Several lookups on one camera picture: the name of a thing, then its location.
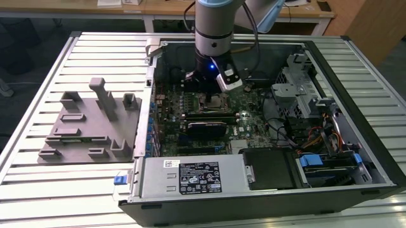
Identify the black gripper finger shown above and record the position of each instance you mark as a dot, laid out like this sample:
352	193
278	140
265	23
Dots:
211	98
207	98

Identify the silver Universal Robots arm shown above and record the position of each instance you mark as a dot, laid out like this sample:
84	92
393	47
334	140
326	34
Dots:
214	23

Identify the CPU socket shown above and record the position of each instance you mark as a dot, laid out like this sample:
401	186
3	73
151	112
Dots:
215	110

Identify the black graphics card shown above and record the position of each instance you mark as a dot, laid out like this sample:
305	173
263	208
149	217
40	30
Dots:
206	130

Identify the green motherboard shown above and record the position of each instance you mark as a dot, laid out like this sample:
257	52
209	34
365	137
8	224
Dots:
254	107

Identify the silver chipset heatsink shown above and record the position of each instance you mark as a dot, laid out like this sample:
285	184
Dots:
239	145

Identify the silver drive cage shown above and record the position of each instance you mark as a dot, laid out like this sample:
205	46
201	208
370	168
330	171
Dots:
298	78

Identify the silver power supply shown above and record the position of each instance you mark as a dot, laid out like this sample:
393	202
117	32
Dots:
153	175

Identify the grey parts rack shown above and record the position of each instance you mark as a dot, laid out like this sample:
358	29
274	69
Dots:
92	133

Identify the white box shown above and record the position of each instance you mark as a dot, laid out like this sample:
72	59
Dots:
110	2
131	2

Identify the blue disk carrier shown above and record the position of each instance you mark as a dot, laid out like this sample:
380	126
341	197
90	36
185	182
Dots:
310	161

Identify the blue case latch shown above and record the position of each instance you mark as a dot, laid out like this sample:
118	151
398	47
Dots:
119	180

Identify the green RAM stick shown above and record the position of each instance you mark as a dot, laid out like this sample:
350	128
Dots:
74	140

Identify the small black device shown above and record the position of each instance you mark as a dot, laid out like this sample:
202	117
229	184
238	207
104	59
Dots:
324	6

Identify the black open PC case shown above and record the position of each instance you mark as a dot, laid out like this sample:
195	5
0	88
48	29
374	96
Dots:
222	213

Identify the wooden desk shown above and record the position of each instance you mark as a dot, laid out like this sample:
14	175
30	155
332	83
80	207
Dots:
63	10

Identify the wooden cabinet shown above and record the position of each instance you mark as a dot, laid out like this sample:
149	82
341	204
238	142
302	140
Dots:
374	28

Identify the metal disk bay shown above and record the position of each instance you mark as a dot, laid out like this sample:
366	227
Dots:
365	175

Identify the black office chair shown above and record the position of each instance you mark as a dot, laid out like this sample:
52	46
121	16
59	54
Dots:
19	35

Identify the grey furniture leg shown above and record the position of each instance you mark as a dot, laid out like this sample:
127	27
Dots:
6	89

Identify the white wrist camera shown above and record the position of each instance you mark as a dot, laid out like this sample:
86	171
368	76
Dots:
230	82

